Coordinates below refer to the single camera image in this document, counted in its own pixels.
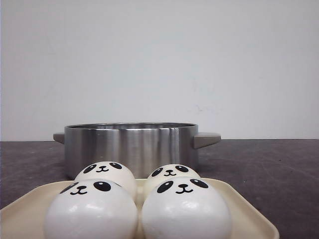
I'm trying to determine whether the panda bun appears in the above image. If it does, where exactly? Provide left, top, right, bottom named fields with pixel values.
left=44, top=179, right=138, bottom=239
left=143, top=164, right=200, bottom=196
left=141, top=177, right=232, bottom=239
left=75, top=161, right=138, bottom=201

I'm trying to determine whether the stainless steel pot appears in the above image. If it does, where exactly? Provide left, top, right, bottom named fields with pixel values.
left=53, top=122, right=221, bottom=179

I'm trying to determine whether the cream plastic tray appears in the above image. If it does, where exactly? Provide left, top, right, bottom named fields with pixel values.
left=0, top=178, right=280, bottom=239

